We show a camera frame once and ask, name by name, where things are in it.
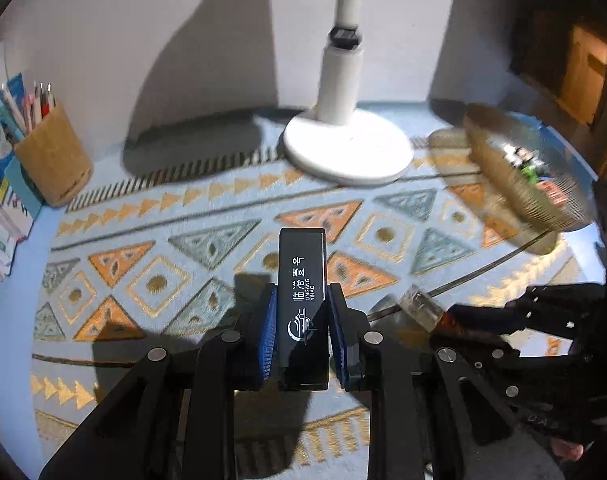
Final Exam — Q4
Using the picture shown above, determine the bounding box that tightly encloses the wooden pen holder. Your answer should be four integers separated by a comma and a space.
14, 101, 95, 208

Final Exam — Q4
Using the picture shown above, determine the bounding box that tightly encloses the patterned blue table mat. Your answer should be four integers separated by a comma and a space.
30, 130, 601, 480

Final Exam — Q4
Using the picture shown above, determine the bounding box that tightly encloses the white desk lamp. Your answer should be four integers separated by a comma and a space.
282, 0, 415, 187

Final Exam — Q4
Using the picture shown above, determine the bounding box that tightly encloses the bunch of pens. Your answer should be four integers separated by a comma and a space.
0, 80, 56, 136

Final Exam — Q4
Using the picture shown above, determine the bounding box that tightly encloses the person's right hand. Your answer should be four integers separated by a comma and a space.
551, 437, 587, 466

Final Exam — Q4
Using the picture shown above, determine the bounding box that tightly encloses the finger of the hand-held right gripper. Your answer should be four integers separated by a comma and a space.
458, 342, 549, 411
433, 282, 607, 342

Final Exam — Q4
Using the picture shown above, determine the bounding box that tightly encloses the black box with white print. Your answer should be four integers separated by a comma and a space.
277, 227, 331, 392

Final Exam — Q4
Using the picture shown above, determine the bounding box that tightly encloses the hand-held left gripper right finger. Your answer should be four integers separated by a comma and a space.
330, 283, 564, 480

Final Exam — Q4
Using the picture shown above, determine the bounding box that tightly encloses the black monitor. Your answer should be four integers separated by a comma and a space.
508, 0, 607, 133

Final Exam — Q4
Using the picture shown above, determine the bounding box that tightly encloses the pink box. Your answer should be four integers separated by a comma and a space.
536, 182, 569, 206

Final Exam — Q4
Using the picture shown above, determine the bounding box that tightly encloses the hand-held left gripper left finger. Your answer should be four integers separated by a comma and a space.
38, 285, 279, 480

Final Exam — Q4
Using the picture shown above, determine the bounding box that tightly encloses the amber ribbed glass bowl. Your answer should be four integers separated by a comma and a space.
463, 102, 597, 233

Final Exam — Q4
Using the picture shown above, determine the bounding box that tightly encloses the clear plastic cup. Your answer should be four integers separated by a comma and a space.
396, 284, 444, 332

